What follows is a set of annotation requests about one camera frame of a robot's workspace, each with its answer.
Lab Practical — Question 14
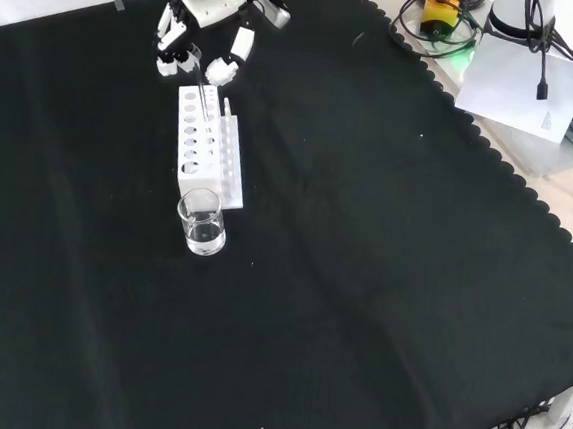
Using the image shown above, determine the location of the green cable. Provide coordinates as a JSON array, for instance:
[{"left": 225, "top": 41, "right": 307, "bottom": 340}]
[{"left": 428, "top": 8, "right": 482, "bottom": 60}]

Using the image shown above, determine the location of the white test tube rack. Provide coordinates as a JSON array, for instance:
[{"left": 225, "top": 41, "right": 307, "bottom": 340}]
[{"left": 168, "top": 81, "right": 255, "bottom": 215}]

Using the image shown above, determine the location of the black cable with plug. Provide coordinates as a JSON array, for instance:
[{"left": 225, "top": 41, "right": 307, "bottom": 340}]
[{"left": 518, "top": 0, "right": 559, "bottom": 102}]

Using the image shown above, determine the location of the yellow stop button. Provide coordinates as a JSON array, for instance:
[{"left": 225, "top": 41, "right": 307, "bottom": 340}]
[{"left": 419, "top": 0, "right": 462, "bottom": 43}]

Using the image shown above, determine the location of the white box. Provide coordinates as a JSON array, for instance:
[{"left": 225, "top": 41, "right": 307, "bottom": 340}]
[{"left": 546, "top": 371, "right": 573, "bottom": 427}]

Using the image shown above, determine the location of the black cloth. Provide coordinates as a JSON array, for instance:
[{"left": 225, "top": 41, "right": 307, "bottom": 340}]
[{"left": 0, "top": 0, "right": 573, "bottom": 429}]

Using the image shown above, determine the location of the white paper sheet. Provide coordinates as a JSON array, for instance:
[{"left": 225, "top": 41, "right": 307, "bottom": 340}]
[{"left": 452, "top": 29, "right": 573, "bottom": 146}]

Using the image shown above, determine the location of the black looped cable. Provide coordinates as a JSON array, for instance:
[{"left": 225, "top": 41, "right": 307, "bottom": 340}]
[{"left": 387, "top": 0, "right": 488, "bottom": 62}]

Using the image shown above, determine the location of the small clear glass beaker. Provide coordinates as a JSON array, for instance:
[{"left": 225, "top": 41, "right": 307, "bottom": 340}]
[{"left": 173, "top": 185, "right": 231, "bottom": 259}]

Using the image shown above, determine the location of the glass rod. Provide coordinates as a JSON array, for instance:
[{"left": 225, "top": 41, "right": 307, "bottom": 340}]
[{"left": 185, "top": 45, "right": 216, "bottom": 123}]

